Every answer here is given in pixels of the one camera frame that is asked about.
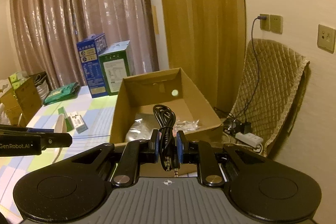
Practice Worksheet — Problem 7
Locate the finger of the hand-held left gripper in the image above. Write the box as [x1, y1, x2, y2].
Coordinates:
[0, 124, 55, 136]
[40, 133, 73, 150]

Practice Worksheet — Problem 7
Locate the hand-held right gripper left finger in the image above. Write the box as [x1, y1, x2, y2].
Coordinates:
[71, 129, 159, 188]

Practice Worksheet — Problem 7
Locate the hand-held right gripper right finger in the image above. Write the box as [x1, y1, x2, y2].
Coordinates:
[176, 130, 259, 188]

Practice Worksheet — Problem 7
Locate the clear plastic bag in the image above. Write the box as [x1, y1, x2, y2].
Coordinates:
[173, 119, 200, 133]

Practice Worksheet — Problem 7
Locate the silver foil bag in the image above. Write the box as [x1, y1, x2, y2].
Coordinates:
[125, 113, 158, 143]

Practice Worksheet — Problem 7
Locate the black audio cable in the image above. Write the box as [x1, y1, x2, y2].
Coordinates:
[153, 105, 182, 178]

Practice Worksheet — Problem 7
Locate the cardboard box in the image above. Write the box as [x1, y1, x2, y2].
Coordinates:
[109, 67, 224, 177]

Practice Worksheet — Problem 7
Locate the checkered cloth desktop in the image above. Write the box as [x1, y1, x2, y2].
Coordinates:
[0, 85, 119, 214]

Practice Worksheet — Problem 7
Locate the green and white carton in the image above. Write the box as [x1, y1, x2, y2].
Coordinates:
[57, 106, 74, 132]

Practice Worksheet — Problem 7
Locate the white slim carton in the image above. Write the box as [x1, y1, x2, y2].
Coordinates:
[69, 111, 88, 134]

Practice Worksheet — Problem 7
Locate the brown storage carton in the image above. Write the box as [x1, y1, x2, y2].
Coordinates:
[0, 77, 43, 128]

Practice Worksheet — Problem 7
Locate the green wrapped packet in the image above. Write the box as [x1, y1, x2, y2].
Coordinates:
[43, 82, 80, 105]

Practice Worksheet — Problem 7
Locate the white striped bag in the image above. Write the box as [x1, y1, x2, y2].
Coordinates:
[34, 72, 49, 102]

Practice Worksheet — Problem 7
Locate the small green boxes stack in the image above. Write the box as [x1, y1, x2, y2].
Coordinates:
[8, 71, 30, 90]

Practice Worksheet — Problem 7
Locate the white power strip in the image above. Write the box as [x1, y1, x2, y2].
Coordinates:
[235, 132, 264, 147]

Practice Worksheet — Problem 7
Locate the tall blue box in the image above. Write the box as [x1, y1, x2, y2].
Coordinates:
[76, 33, 109, 98]

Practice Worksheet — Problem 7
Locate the tall green box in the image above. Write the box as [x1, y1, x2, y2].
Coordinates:
[98, 40, 132, 97]

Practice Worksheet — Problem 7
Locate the quilted chair back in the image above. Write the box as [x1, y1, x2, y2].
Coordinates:
[230, 39, 311, 159]

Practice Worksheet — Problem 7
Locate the pink curtain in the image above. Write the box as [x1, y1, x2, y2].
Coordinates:
[9, 0, 159, 90]

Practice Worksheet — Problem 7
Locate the tan curtain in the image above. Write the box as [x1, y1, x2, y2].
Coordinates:
[156, 0, 246, 115]

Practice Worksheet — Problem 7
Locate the grey charger cable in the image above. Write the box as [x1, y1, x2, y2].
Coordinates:
[245, 16, 263, 123]

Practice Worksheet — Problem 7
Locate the wall socket with plug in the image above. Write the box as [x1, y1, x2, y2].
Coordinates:
[259, 13, 270, 31]

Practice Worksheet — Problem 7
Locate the large beige wall socket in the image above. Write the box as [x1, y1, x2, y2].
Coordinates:
[317, 24, 336, 54]

